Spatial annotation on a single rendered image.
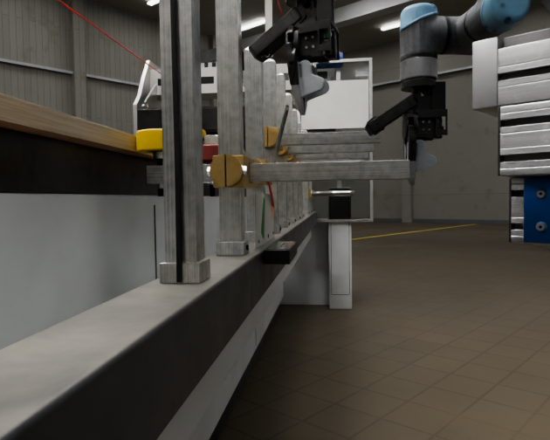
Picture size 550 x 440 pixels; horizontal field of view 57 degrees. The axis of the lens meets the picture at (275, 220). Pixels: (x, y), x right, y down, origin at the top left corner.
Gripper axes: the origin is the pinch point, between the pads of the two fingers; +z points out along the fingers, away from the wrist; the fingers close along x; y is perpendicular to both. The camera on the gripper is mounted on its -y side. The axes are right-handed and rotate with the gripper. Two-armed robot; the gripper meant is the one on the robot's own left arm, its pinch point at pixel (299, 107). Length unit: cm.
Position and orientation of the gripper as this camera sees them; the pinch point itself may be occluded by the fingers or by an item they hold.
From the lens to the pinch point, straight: 94.1
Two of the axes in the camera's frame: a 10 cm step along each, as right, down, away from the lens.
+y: 9.4, -0.3, -3.3
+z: 0.4, 10.0, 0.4
